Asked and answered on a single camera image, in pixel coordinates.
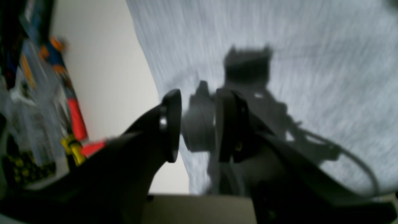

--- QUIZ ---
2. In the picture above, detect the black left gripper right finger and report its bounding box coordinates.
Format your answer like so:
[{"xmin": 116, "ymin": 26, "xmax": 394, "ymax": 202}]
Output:
[{"xmin": 215, "ymin": 88, "xmax": 397, "ymax": 224}]

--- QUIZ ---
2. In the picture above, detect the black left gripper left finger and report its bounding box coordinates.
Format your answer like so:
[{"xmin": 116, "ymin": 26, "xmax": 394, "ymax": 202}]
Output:
[{"xmin": 1, "ymin": 89, "xmax": 182, "ymax": 224}]

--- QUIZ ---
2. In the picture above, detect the blue red clamp top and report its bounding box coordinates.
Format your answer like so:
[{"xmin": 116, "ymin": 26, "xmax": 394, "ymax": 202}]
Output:
[{"xmin": 39, "ymin": 36, "xmax": 108, "ymax": 157}]

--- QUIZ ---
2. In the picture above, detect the grey T-shirt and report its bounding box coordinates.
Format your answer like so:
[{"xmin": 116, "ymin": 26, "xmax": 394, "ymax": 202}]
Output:
[{"xmin": 127, "ymin": 0, "xmax": 397, "ymax": 195}]

